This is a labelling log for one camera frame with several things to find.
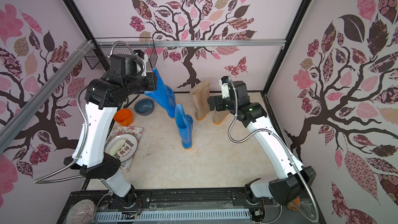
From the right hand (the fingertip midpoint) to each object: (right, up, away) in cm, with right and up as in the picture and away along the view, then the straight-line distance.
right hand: (217, 96), depth 73 cm
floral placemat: (-51, -21, +25) cm, 60 cm away
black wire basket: (-72, +26, +21) cm, 80 cm away
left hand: (-28, +6, -9) cm, 30 cm away
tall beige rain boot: (-9, +2, +15) cm, 17 cm away
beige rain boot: (+3, -11, +25) cm, 27 cm away
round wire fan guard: (-62, -53, -4) cm, 82 cm away
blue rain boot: (-17, -14, +7) cm, 23 cm away
